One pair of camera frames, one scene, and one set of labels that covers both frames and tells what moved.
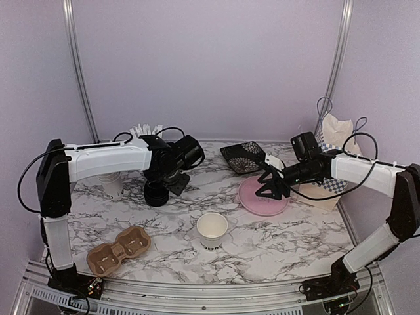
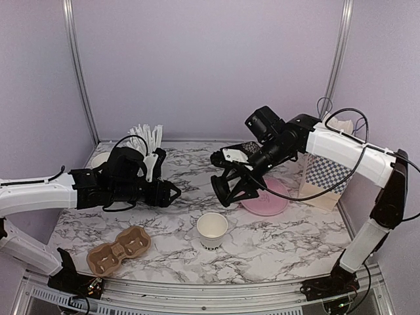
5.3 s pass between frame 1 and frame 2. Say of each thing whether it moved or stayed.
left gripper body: moved
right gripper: moved
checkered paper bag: stayed
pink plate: stayed
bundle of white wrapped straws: stayed
